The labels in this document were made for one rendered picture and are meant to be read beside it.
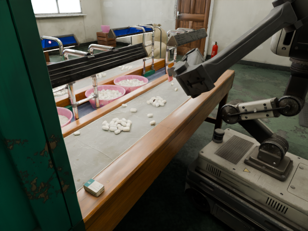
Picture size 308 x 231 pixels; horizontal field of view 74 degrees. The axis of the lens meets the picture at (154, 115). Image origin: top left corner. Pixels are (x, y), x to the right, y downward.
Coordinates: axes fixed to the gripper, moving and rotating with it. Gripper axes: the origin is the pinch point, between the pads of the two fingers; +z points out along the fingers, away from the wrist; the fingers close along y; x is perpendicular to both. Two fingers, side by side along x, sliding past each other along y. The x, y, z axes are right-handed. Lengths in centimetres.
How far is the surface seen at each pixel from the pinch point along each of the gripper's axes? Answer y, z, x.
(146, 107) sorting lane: -17.4, 14.9, -8.8
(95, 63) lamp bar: -45, -25, -3
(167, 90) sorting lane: 4.4, 29.1, 8.4
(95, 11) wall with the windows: -13, 414, 515
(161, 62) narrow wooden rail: 25, 77, 67
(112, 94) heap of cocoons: -35.6, 29.8, 9.8
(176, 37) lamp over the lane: 11.4, 6.0, 36.7
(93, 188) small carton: -51, -27, -52
